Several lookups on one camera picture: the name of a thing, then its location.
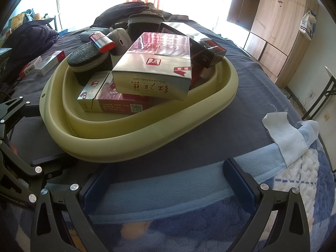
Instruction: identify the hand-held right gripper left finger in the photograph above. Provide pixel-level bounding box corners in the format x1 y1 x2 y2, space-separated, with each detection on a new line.
30 162 118 252

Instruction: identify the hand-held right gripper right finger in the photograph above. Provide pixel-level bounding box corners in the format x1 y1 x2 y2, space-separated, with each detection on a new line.
223 158 308 252

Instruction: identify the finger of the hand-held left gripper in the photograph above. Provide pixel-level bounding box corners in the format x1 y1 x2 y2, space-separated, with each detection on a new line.
0 97 42 147
0 140 78 205

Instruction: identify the pale yellow plastic basin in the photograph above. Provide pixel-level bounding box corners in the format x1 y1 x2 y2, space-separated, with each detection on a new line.
39 38 239 163

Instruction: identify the black sponge with grey band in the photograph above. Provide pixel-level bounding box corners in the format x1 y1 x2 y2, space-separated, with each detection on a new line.
67 42 113 86
127 14 164 42

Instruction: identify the small red and silver box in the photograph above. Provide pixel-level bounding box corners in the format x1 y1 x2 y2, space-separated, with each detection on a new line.
89 31 116 53

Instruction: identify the dark cigarette carton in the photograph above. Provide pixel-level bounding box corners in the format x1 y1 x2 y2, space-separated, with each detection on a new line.
158 22 227 69

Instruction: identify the red and white cigarette pack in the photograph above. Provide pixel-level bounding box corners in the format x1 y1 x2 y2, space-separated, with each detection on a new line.
19 56 42 78

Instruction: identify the white silver cigarette pack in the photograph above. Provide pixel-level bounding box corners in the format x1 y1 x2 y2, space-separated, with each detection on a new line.
35 56 59 76

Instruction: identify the blue patterned fleece blanket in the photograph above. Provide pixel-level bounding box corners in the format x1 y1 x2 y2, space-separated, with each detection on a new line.
10 122 336 252

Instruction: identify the white cloth patch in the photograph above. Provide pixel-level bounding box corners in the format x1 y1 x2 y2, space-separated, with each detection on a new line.
262 112 319 167

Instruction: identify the dark padded jacket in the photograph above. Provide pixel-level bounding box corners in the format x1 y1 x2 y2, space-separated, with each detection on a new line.
5 25 59 55

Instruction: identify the cluttered side table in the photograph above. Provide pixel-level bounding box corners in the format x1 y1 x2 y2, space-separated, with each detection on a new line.
8 8 58 32

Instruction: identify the grey box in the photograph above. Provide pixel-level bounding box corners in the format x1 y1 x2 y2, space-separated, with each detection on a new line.
80 27 109 42

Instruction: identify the silver and red cigarette carton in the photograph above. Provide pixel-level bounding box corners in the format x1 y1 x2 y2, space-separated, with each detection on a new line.
112 32 192 101

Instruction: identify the white rounded device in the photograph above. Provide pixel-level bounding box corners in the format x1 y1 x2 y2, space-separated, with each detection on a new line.
106 28 132 56

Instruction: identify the black folding table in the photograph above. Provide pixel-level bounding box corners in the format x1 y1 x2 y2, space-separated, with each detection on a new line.
302 66 336 121

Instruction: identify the dark purple cloth pile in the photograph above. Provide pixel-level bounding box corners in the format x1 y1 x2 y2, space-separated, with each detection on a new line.
94 2 147 27

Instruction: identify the wooden wardrobe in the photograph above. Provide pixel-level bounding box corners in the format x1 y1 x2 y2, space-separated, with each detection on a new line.
227 0 319 84

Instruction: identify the white plastic bag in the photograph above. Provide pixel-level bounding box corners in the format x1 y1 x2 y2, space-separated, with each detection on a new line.
299 10 317 40

